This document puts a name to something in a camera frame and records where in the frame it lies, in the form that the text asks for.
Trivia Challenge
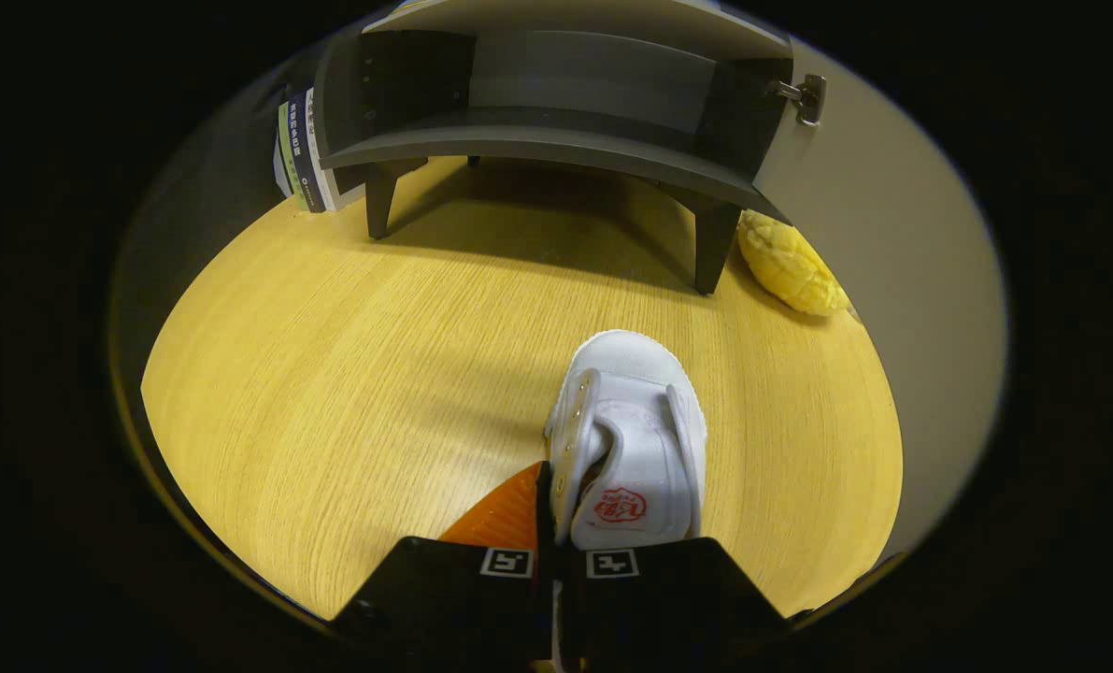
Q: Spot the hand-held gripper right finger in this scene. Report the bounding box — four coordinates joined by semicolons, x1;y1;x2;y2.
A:
556;536;791;673

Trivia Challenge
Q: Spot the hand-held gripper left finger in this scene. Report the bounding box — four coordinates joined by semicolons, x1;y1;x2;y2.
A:
332;460;557;673

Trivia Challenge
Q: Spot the white shoe red insole logo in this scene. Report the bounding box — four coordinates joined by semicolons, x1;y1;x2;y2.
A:
544;329;709;552

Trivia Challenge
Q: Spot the dark grey shoe cabinet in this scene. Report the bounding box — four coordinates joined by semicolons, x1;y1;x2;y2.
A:
313;0;795;295

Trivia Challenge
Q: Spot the yellow bumpy plush toy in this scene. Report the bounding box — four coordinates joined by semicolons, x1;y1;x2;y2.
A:
736;209;851;316

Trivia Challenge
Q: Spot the dark blue book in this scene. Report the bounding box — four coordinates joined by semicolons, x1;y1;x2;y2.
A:
287;91;328;214

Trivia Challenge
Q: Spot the black backdrop cloth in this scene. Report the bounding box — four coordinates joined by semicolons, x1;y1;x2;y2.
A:
107;42;333;394

